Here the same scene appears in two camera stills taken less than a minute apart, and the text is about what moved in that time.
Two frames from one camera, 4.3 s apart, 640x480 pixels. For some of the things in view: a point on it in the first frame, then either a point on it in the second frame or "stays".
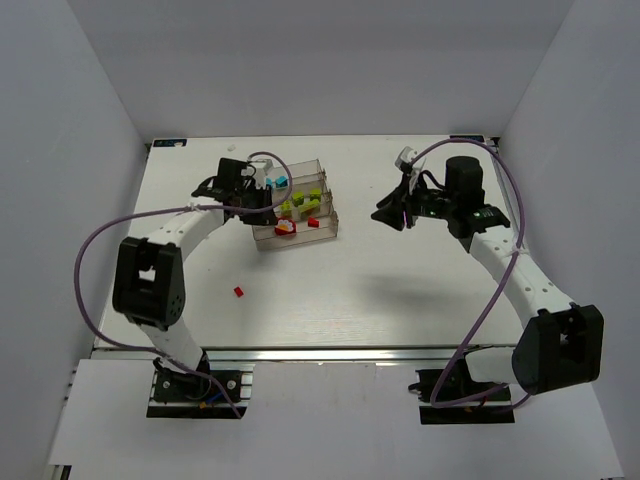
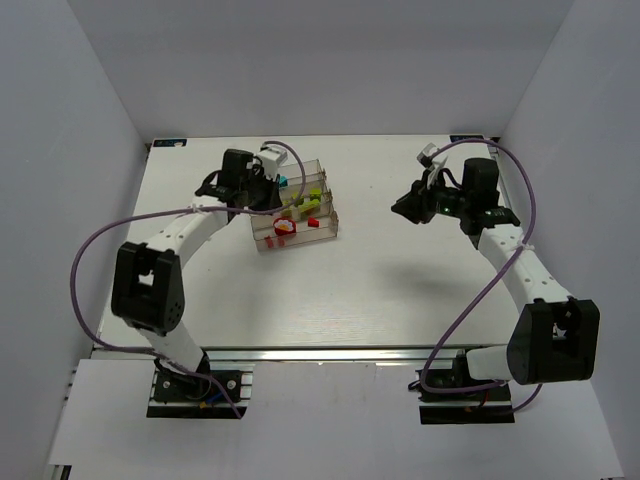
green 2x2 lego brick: x=315 y=193 stays
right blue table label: x=478 y=138 stays
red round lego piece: x=285 y=226 stays
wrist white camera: x=405 y=156 to x=425 y=155
